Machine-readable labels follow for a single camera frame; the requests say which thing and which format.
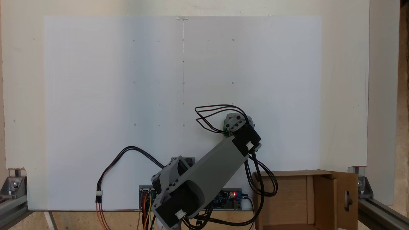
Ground blue circuit board red LED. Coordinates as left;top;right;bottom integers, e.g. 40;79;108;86
213;188;243;210

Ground brown cardboard box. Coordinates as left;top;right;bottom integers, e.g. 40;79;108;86
252;170;359;230

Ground white paper sheet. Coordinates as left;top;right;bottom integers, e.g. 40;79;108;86
43;16;322;211

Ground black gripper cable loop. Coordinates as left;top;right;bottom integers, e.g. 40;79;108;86
194;104;250;134

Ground thin power cable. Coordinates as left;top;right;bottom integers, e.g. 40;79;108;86
241;193;255;211

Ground circuit board with jumper wires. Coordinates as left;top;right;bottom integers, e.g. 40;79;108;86
139;185;160;211

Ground coloured jumper wire bundle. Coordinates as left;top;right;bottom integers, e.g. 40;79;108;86
138;192;160;230

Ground metal corner bracket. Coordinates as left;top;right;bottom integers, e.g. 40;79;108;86
348;166;374;199
0;169;28;197

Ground black cable with white connector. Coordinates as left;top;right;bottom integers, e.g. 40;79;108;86
95;146;165;203

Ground aluminium frame post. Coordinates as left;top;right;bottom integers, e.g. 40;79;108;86
357;197;409;230
0;192;30;230

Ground orange red wire bundle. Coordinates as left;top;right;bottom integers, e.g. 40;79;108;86
96;202;111;230

